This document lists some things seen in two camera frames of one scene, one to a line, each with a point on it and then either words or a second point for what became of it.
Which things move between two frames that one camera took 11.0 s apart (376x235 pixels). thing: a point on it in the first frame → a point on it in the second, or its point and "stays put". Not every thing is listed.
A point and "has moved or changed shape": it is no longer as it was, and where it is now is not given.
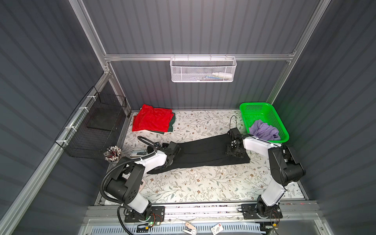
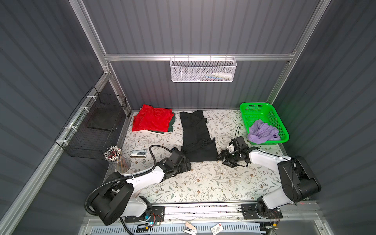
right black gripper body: [231, 150] → [231, 158]
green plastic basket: [252, 112] stays put
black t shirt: [205, 151] has moved or changed shape
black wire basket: [93, 126] stays put
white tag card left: [190, 228] stays put
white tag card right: [217, 228] stays put
